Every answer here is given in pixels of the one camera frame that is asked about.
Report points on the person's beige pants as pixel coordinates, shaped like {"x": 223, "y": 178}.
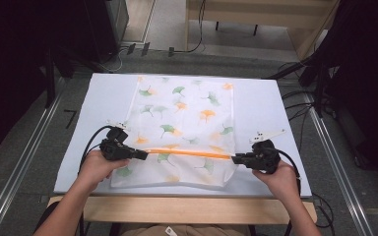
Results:
{"x": 190, "y": 230}

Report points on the black metal stand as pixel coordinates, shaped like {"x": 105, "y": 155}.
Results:
{"x": 320, "y": 85}

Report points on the dark curtain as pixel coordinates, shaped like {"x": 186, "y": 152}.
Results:
{"x": 13, "y": 65}
{"x": 367, "y": 82}

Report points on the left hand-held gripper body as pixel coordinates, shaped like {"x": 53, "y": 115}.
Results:
{"x": 114, "y": 149}

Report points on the white leaf-print zipper cloth bag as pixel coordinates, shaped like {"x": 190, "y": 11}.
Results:
{"x": 190, "y": 124}

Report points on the person's left hand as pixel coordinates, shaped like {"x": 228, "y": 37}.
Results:
{"x": 96, "y": 168}

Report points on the person's right hand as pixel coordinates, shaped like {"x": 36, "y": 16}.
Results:
{"x": 280, "y": 182}

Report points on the light wooden bench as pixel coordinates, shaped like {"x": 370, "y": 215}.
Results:
{"x": 262, "y": 13}

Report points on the metal floor rail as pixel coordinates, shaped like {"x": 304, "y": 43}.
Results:
{"x": 338, "y": 154}
{"x": 23, "y": 157}

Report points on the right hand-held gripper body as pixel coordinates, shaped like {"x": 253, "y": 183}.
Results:
{"x": 265, "y": 157}

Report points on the light wooden table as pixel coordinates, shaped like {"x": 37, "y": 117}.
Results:
{"x": 183, "y": 209}

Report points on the black cabinet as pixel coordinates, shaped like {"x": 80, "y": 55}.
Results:
{"x": 106, "y": 26}

